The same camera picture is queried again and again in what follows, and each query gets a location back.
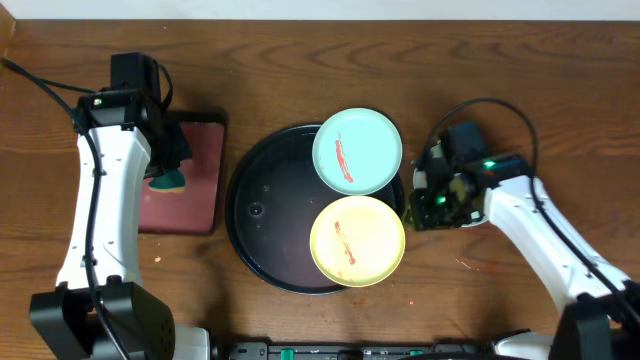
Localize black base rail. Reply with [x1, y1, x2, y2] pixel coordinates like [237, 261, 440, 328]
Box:
[212, 341, 496, 360]

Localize yellow plate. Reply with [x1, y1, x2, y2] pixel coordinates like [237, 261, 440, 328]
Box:
[309, 196, 406, 288]

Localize pale green plate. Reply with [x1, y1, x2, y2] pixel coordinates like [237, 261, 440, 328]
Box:
[312, 108, 403, 195]

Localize light blue plate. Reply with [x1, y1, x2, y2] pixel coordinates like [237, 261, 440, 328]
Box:
[406, 169, 487, 231]

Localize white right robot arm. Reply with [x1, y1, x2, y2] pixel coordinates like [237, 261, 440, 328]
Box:
[407, 123, 639, 359]

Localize round black tray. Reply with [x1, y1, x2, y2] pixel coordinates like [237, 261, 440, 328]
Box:
[226, 125, 404, 295]

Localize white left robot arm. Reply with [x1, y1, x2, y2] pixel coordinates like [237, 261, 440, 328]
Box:
[29, 53, 214, 359]

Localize green scrubbing sponge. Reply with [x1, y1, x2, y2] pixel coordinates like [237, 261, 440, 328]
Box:
[148, 169, 186, 193]

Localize red rectangular tray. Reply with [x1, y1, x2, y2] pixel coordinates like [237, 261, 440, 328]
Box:
[139, 110, 227, 235]

